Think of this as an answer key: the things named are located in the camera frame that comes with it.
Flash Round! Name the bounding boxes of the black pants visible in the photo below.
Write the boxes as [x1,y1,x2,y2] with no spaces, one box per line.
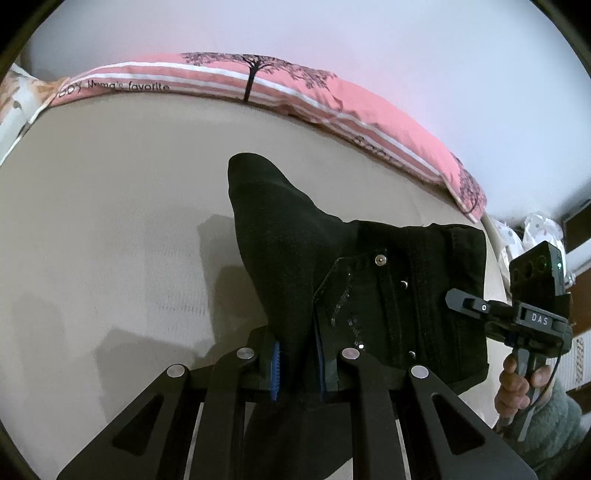
[227,152,491,480]

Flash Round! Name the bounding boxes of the grey fleece sleeve forearm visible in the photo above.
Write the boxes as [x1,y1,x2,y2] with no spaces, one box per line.
[505,381,589,479]

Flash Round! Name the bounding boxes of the person's right hand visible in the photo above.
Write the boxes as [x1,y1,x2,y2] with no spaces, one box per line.
[495,355,555,418]

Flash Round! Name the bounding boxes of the white dotted crumpled blanket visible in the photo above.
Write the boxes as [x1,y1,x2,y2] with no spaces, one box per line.
[488,213,572,291]

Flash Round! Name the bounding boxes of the beige bed mattress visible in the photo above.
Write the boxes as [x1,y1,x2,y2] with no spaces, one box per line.
[1,93,508,479]

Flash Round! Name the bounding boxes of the pink tree print pillow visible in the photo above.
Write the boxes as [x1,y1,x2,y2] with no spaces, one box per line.
[51,52,487,221]

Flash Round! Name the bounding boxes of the white orange floral pillow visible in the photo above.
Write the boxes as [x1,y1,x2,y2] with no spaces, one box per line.
[0,63,68,163]

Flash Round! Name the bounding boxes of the black cable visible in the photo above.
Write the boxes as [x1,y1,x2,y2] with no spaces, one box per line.
[544,350,565,393]

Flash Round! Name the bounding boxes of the black camera box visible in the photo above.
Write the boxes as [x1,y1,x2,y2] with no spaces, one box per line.
[509,241,571,318]

